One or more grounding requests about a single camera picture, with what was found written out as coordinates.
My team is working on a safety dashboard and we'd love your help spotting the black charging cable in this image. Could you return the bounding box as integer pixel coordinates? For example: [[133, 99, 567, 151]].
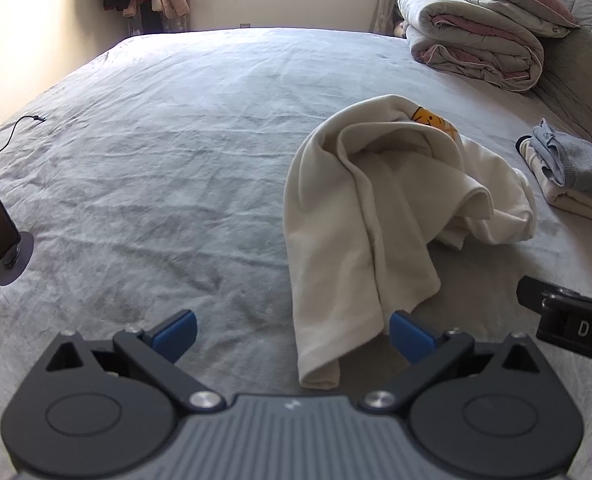
[[0, 115, 48, 165]]

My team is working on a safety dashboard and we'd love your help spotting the cream Pooh t-shirt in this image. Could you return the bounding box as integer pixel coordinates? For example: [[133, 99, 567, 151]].
[[284, 96, 537, 390]]

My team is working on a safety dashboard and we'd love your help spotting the folded grey pink duvet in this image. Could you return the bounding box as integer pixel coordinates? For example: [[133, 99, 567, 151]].
[[396, 0, 546, 94]]

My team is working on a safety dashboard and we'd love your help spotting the folded black garment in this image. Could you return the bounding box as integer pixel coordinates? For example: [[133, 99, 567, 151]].
[[514, 136, 531, 156]]

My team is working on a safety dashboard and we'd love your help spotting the folded cream garment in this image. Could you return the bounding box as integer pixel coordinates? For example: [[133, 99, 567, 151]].
[[522, 141, 592, 220]]

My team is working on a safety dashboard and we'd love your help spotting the folded grey sweater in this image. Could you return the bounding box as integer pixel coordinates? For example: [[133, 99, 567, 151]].
[[530, 118, 592, 198]]

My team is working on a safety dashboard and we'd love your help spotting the grey bed sheet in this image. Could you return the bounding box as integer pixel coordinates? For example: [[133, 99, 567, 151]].
[[0, 29, 592, 479]]

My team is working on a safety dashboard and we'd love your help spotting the round phone stand base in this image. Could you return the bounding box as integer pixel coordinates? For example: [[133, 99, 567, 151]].
[[0, 231, 34, 286]]

